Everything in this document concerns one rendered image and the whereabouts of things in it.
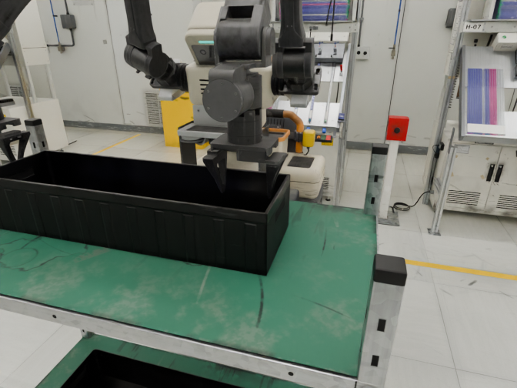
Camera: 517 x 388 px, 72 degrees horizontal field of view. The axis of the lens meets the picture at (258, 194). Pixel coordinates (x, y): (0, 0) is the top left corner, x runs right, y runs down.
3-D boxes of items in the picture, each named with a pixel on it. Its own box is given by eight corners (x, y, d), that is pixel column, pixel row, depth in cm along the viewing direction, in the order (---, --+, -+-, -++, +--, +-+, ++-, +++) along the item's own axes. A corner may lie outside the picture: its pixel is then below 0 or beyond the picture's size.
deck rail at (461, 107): (461, 141, 229) (465, 135, 224) (458, 140, 230) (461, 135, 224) (462, 51, 252) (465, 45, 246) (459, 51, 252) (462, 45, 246)
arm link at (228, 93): (275, 25, 53) (220, 27, 55) (254, 25, 43) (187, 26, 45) (275, 107, 58) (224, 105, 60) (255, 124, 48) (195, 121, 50)
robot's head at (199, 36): (210, 38, 117) (194, -3, 104) (272, 38, 112) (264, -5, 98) (198, 72, 112) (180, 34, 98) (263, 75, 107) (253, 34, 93)
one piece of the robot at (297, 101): (295, 98, 115) (296, 61, 109) (311, 98, 113) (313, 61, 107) (289, 108, 106) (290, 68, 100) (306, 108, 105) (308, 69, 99)
